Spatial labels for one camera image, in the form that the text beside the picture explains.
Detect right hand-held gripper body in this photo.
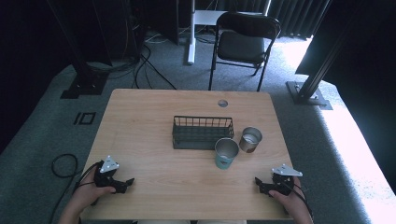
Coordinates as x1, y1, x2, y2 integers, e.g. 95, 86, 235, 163
271, 163, 304, 197

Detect black wire basket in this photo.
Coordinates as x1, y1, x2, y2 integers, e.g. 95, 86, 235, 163
172, 115, 235, 150

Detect teal metal cup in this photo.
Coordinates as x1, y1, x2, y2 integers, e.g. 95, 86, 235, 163
214, 137, 240, 171

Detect black folding chair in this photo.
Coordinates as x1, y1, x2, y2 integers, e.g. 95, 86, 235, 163
207, 11, 282, 92

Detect brown metal cup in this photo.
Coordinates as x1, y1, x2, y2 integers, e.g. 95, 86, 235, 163
238, 126, 263, 154

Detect right hand-held gripper cable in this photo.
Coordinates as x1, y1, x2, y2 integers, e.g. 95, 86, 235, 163
289, 181, 315, 223

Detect hand-held gripper cable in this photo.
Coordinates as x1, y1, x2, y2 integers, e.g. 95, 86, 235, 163
289, 181, 315, 223
49, 153, 105, 224

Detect black metal stand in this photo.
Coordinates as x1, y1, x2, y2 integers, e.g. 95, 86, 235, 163
285, 0, 365, 111
46, 0, 110, 100

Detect person's left hand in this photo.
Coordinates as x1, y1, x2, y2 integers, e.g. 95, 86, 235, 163
70, 169, 117, 210

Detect person's right hand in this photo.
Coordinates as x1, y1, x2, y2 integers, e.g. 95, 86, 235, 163
268, 176, 307, 217

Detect left hand-held gripper cable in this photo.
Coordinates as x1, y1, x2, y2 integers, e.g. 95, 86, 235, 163
49, 153, 105, 224

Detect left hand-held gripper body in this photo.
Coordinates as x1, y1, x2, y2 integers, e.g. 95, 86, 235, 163
92, 155, 126, 189

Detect black floor cables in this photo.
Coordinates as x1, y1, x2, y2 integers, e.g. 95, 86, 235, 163
86, 27, 178, 91

